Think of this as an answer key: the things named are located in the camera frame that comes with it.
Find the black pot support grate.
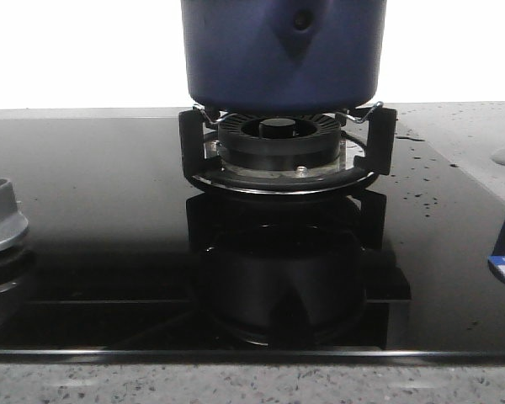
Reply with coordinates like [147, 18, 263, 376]
[178, 103, 396, 195]

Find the blue cooking pot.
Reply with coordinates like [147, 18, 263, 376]
[181, 0, 387, 114]

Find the black gas burner head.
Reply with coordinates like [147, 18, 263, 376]
[217, 114, 342, 171]

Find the black glass stove top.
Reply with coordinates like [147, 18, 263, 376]
[0, 114, 505, 364]

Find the silver stove control knob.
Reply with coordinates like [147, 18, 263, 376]
[0, 178, 29, 252]

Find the silver wire pot support ring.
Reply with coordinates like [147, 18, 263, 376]
[191, 101, 385, 128]

